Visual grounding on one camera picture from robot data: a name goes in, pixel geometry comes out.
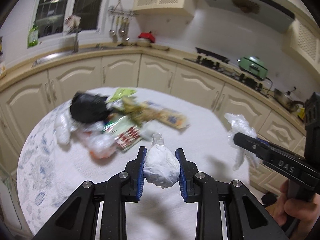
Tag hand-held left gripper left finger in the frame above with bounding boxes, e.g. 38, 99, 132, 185
32, 146, 148, 240

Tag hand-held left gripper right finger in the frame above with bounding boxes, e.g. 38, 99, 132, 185
175, 148, 290, 240

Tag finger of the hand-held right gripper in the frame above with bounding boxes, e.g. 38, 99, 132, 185
234, 132, 272, 164
256, 137, 305, 159

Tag white plastic bag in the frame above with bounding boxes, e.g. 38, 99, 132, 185
54, 110, 78, 145
143, 132, 181, 190

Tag clear plastic bag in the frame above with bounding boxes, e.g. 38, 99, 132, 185
224, 113, 258, 172

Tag long clear bread wrapper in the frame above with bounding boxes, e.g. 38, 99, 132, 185
144, 101, 188, 130

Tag person's right hand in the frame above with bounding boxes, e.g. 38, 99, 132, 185
274, 180, 320, 240

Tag red white packet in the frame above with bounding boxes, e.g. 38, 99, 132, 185
115, 126, 140, 153

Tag white green packet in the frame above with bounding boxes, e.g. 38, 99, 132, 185
104, 116, 133, 135

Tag metal frying pan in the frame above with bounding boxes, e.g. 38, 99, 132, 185
274, 87, 304, 113

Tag clear bag with orange print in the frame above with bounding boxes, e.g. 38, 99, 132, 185
77, 122, 118, 159

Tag olive snack wrapper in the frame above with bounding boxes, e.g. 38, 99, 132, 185
121, 97, 150, 127

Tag green electric cooker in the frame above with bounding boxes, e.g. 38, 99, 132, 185
237, 56, 268, 79

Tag black gas stove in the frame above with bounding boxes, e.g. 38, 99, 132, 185
184, 54, 269, 98

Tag black plastic bag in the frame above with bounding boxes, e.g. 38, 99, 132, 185
70, 92, 113, 124

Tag cream base cabinets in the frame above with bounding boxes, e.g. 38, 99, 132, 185
0, 52, 320, 198

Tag black griddle tray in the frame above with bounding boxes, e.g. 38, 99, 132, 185
195, 47, 230, 63

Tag red pot lid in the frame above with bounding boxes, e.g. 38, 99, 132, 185
138, 31, 157, 43

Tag steel spatula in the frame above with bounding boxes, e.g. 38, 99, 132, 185
122, 17, 130, 42

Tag steel sink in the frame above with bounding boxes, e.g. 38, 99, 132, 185
31, 44, 125, 68

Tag steel skimmer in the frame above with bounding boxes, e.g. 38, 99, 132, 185
117, 17, 125, 37

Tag steel faucet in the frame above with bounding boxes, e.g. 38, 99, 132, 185
72, 27, 80, 53

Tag range hood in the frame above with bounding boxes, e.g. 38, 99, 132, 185
192, 0, 295, 33

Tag dish cloth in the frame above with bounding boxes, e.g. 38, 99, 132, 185
65, 15, 82, 34

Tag green dish soap bottle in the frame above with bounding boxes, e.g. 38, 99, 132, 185
27, 24, 40, 48

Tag window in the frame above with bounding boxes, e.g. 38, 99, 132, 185
34, 0, 108, 39

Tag black power cable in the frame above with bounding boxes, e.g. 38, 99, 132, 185
265, 77, 275, 95

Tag wall utensil rack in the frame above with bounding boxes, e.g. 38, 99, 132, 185
108, 1, 140, 18

